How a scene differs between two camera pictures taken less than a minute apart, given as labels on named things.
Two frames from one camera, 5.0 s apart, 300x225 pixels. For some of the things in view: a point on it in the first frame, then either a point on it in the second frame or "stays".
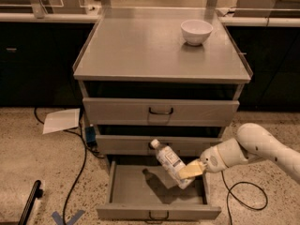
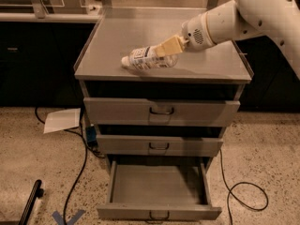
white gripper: x=211 y=160 -> x=196 y=33
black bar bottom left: x=37 y=192 stays
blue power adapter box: x=90 y=136 stays
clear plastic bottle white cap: x=172 y=163 -> x=148 y=57
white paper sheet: x=61 y=120 stays
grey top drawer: x=122 y=112 stays
